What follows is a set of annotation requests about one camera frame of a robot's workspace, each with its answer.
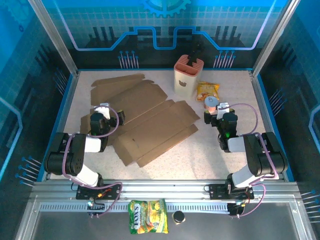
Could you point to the brown cardboard box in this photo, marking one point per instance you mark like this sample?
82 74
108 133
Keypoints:
160 130
120 87

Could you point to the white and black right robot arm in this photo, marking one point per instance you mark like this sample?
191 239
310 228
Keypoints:
262 155

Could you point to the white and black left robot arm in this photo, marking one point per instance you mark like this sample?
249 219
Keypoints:
75 155

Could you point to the black controller box with LED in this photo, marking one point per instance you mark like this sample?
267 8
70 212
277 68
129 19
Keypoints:
93 213
233 211

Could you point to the tin can orange print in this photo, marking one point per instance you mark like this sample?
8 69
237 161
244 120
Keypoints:
211 101

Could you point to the yellow snack bag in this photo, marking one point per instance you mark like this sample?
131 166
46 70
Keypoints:
206 90

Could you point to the cream knife block pink top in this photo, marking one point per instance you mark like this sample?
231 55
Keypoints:
185 85

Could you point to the green candy bag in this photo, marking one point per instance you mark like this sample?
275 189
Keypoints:
147 216

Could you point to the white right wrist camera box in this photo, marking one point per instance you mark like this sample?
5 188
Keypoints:
222 110

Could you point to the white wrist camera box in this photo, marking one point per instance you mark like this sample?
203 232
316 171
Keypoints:
222 110
102 110

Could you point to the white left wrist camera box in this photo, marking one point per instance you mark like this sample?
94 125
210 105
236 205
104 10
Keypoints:
102 110

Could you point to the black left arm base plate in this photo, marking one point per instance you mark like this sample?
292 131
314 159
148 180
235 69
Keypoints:
112 190

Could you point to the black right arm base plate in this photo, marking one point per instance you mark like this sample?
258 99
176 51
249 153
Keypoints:
216 191

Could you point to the aluminium frame rail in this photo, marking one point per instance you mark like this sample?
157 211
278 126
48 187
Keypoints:
162 190

